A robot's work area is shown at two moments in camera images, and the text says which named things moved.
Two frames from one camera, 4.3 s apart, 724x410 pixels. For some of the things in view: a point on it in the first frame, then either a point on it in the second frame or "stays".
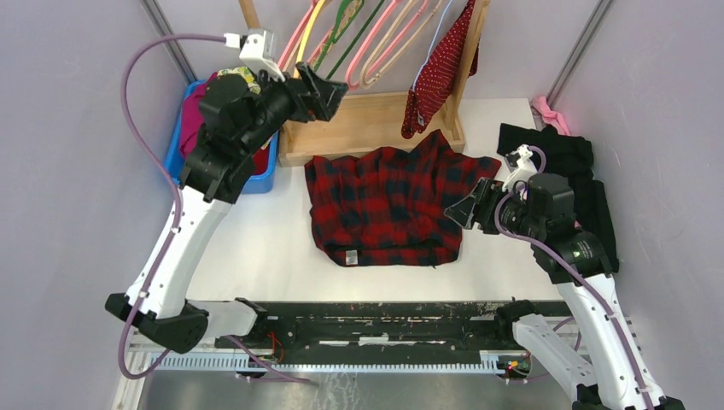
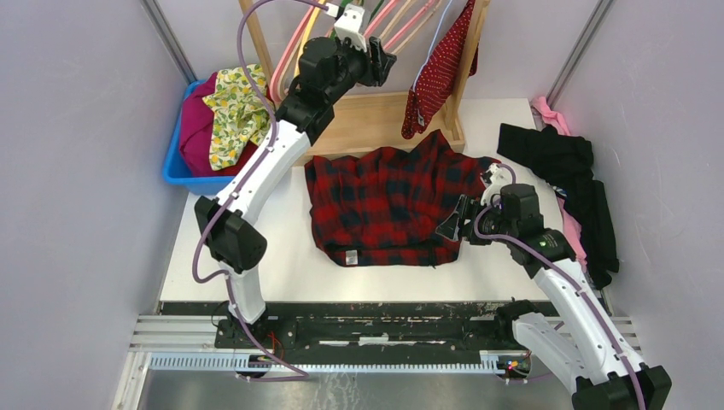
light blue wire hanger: [431, 46] stays
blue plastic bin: [174, 165] stays
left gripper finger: [316, 97] -> [382, 61]
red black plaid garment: [382, 207] stays
